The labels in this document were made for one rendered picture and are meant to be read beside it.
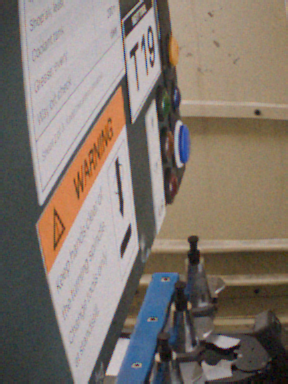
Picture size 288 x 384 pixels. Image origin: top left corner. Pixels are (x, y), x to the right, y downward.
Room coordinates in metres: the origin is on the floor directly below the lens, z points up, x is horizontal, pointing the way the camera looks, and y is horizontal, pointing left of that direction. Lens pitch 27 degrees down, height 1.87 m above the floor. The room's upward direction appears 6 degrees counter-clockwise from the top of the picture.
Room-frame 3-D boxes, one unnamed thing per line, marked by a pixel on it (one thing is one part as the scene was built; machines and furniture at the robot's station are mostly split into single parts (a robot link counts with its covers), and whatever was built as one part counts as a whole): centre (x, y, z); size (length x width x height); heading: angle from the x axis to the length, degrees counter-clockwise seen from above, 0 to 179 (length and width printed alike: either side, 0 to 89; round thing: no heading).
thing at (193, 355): (0.81, -0.03, 1.21); 0.06 x 0.06 x 0.03
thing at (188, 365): (0.76, -0.02, 1.21); 0.07 x 0.05 x 0.01; 77
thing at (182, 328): (0.81, -0.03, 1.26); 0.04 x 0.04 x 0.07
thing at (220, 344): (0.85, -0.07, 1.17); 0.09 x 0.03 x 0.06; 52
